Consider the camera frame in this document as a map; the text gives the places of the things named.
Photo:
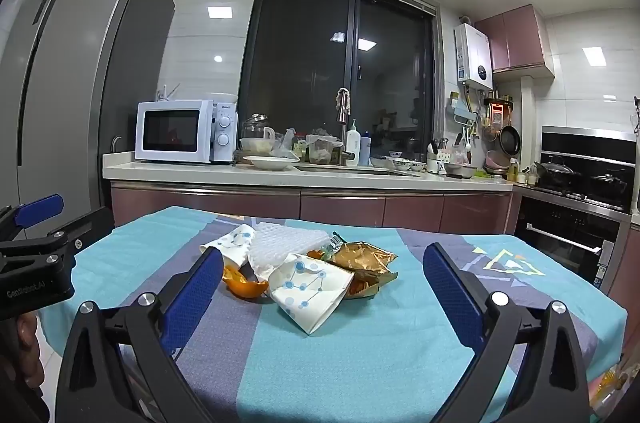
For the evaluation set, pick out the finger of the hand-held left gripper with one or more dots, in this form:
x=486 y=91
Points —
x=37 y=209
x=90 y=225

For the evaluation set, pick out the teal wall rack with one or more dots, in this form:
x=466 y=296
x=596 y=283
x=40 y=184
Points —
x=462 y=113

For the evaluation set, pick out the gas stove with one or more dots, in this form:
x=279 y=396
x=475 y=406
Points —
x=575 y=198

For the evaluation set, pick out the person's left hand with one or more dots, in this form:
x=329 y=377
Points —
x=27 y=338

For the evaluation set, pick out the white shallow plate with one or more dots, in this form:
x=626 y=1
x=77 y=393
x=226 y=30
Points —
x=270 y=162

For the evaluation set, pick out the crushed patterned paper cup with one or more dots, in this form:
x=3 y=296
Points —
x=305 y=293
x=232 y=243

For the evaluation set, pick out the orange grater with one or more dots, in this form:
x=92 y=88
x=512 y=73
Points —
x=496 y=113

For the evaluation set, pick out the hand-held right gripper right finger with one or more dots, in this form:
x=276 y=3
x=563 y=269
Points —
x=447 y=288

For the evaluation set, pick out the black cooking pot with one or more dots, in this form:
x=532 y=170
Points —
x=607 y=188

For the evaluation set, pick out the teal and grey tablecloth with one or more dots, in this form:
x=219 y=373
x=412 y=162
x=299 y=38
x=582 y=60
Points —
x=310 y=368

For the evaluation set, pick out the pink wall cabinet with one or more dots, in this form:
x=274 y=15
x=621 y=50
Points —
x=515 y=38

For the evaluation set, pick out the gold snack wrapper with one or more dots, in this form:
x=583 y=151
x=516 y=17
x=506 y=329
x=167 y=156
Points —
x=362 y=260

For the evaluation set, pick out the steel sink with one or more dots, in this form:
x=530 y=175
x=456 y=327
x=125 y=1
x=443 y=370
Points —
x=350 y=170

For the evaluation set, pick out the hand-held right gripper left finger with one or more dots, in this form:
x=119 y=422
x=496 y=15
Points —
x=200 y=288

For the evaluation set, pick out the steel bowl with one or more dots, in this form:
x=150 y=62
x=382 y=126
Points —
x=460 y=170

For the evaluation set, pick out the white microwave oven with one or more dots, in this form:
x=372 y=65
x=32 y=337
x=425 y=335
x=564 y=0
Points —
x=170 y=130

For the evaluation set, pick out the green candy wrapper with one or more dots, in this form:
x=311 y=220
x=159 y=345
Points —
x=334 y=245

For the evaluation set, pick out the large orange peel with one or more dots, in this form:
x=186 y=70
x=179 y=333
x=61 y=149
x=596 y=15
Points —
x=245 y=288

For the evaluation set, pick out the grey double-door refrigerator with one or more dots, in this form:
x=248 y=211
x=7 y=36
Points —
x=75 y=78

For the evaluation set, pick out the small orange peel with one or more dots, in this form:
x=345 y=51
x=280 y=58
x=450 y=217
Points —
x=316 y=254

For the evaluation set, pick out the black built-in oven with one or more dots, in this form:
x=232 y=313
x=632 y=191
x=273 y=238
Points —
x=565 y=243

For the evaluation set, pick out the dark kitchen window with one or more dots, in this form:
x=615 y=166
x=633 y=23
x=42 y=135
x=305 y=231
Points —
x=300 y=53

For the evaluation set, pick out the white soap bottle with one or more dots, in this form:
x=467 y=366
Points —
x=352 y=145

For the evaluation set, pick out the white utensil holder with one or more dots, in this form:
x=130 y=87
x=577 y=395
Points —
x=434 y=163

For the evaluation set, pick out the black wok with lid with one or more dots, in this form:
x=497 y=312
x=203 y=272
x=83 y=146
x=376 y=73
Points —
x=557 y=173

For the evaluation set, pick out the white wall water heater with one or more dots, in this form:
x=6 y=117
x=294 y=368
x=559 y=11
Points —
x=474 y=53

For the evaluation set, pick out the white foam fruit net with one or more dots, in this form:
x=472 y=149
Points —
x=280 y=243

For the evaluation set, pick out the clear bowl with food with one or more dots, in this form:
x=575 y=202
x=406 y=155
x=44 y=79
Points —
x=256 y=146

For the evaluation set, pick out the black glass range hood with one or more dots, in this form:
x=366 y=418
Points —
x=585 y=153

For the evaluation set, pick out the blue capped bottle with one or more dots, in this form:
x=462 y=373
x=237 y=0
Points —
x=366 y=150

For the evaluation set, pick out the glass jar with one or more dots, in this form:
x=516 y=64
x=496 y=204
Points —
x=256 y=127

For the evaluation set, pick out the hanging frying pan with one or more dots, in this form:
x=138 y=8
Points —
x=510 y=140

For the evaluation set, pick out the kitchen counter with pink cabinets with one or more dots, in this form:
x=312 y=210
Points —
x=210 y=183

